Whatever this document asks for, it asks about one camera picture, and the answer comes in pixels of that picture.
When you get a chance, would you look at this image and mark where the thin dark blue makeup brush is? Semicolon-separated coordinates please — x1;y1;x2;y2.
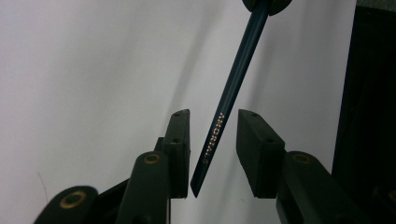
190;0;271;199

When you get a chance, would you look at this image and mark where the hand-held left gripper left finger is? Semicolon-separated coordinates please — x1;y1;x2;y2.
154;108;191;200

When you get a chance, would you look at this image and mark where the black curtain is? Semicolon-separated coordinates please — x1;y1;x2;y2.
331;5;396;224

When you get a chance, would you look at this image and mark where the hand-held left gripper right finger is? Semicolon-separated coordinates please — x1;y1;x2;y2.
235;108;287;200

